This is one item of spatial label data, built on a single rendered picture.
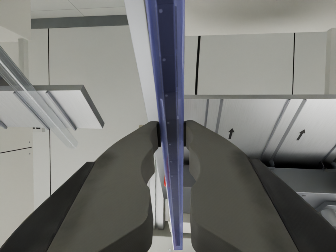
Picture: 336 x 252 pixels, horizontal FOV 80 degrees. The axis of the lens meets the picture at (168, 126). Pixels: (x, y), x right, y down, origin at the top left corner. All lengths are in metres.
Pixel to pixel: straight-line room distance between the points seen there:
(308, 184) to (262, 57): 1.81
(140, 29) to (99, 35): 2.10
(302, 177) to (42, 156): 2.39
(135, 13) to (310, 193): 0.38
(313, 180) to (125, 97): 1.84
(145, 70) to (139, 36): 0.04
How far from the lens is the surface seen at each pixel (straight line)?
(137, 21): 0.23
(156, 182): 0.57
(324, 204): 0.48
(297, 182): 0.44
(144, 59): 0.25
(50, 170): 2.52
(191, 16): 0.88
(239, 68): 2.09
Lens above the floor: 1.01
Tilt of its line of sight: 2 degrees up
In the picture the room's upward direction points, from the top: 179 degrees counter-clockwise
